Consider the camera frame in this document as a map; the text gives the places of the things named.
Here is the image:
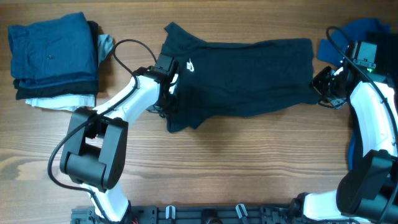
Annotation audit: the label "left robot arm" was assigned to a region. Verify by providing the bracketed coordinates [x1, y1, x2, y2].
[54, 65, 178, 223]

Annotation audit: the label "dark green t-shirt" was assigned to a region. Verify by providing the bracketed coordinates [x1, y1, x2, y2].
[161, 22, 318, 133]

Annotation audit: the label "folded white garment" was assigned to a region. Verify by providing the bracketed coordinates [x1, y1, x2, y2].
[25, 94, 96, 111]

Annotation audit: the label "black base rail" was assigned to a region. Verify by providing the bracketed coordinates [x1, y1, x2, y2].
[70, 202, 299, 224]

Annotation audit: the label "folded light grey garment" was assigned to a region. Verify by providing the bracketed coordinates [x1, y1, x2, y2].
[97, 34, 114, 64]

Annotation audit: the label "folded blue shorts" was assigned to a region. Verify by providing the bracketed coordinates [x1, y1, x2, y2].
[7, 11, 100, 90]

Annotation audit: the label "folded black garment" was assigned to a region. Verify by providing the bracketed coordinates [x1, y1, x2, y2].
[12, 20, 100, 101]

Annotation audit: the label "bright blue t-shirt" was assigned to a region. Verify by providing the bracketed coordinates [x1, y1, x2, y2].
[317, 18, 395, 170]

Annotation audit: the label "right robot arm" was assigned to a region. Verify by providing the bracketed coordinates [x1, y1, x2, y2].
[289, 67, 397, 223]

